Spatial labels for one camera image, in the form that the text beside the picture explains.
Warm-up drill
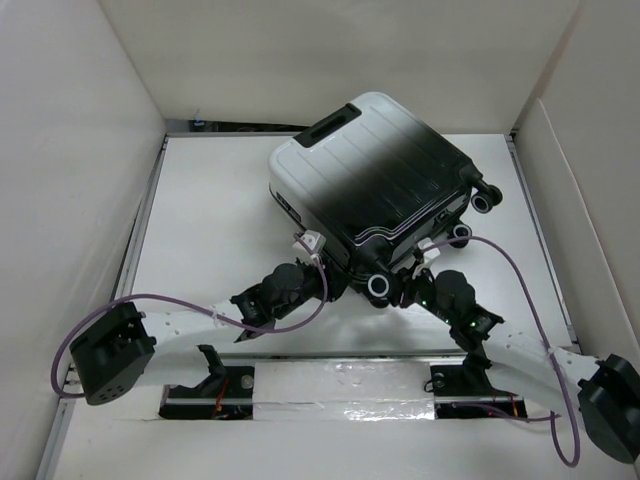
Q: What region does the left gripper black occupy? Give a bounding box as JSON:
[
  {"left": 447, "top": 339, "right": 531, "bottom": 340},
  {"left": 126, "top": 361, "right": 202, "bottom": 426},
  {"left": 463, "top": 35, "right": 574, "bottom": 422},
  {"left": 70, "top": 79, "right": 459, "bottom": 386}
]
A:
[{"left": 272, "top": 254, "right": 350, "bottom": 320}]

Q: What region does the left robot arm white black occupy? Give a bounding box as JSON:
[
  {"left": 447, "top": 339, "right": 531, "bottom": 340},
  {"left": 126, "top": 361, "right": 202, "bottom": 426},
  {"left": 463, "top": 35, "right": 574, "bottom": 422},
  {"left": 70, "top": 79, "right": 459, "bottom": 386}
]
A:
[{"left": 70, "top": 257, "right": 348, "bottom": 406}]

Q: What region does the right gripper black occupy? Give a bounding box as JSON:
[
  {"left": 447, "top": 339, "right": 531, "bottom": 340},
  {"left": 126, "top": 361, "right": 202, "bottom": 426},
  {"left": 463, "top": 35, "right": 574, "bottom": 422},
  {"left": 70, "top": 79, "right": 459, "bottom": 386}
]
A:
[{"left": 375, "top": 261, "right": 455, "bottom": 326}]

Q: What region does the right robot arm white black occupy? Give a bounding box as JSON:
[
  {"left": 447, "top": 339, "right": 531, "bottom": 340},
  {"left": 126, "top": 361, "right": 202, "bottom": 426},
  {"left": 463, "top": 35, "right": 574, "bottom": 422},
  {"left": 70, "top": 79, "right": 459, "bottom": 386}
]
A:
[{"left": 397, "top": 265, "right": 639, "bottom": 464}]

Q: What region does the white black hard-shell suitcase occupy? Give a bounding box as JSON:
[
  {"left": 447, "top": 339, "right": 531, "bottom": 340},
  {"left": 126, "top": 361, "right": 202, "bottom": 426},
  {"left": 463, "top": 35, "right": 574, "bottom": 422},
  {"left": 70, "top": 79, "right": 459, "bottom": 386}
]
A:
[{"left": 268, "top": 92, "right": 503, "bottom": 308}]

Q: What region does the purple cable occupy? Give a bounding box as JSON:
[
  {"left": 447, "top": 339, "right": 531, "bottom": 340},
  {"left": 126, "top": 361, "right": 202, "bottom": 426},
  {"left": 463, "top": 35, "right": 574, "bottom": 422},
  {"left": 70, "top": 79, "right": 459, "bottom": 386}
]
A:
[
  {"left": 429, "top": 235, "right": 582, "bottom": 468},
  {"left": 51, "top": 232, "right": 330, "bottom": 399}
]

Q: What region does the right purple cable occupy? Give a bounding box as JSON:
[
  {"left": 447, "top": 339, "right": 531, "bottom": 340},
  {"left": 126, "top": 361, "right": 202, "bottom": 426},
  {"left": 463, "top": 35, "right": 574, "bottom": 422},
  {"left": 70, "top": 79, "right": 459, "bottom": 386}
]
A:
[{"left": 429, "top": 235, "right": 582, "bottom": 468}]

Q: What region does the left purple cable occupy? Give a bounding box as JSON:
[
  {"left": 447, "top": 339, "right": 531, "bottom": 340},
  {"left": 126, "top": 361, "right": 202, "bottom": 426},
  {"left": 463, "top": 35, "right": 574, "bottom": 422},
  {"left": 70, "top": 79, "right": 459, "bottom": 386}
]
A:
[{"left": 51, "top": 232, "right": 330, "bottom": 399}]

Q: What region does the silver taped mounting rail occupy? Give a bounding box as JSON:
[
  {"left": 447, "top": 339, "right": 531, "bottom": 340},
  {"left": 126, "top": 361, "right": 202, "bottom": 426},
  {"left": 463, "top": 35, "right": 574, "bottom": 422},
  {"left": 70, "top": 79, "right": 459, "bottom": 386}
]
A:
[{"left": 159, "top": 358, "right": 529, "bottom": 422}]

